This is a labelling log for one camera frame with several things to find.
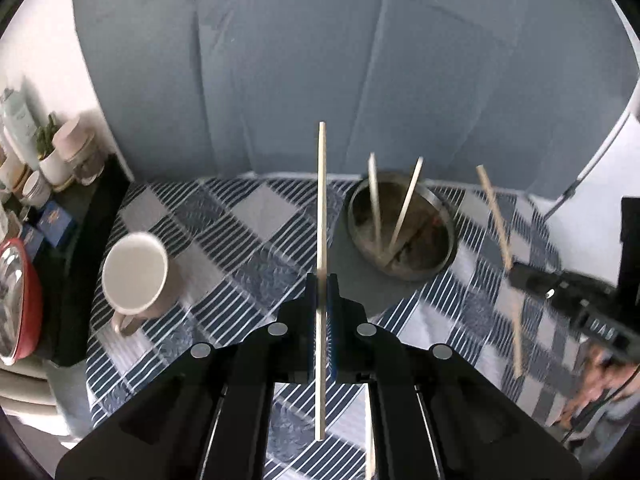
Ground blue white patterned tablecloth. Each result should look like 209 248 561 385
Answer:
85 175 596 480

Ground pink lidded jar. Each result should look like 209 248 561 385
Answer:
52 116 96 161

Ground white potted succulent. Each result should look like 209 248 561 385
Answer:
34 115 68 186

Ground glass jar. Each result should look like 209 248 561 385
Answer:
75 145 106 186

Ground red pot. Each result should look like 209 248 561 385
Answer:
0 237 45 366

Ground small white jar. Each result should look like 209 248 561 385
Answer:
22 170 53 208

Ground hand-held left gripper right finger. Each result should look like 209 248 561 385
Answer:
326 273 584 480

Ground single wooden chopstick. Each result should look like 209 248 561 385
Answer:
388 156 424 252
476 165 525 378
314 121 328 442
368 153 384 254

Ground person's right hand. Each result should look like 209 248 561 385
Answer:
562 342 640 428

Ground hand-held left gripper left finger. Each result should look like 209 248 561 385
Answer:
54 272 320 480

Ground pale green bottle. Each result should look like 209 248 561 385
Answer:
0 87 38 171

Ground beige ceramic mug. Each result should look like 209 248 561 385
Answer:
101 232 183 337

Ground black side shelf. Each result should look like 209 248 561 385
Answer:
40 155 136 366

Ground round metal bowl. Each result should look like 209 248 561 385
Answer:
327 172 458 323

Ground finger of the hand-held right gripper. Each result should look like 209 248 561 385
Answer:
508 261 576 313

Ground person's right forearm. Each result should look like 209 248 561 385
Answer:
582 385 640 467

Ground blue printed box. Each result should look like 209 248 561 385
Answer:
37 200 76 246
20 225 46 261

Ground grey cable with plug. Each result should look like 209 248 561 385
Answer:
544 105 632 221

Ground grey cloth backdrop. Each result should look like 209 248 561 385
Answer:
70 0 640 196

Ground white board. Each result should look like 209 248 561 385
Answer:
525 75 640 291

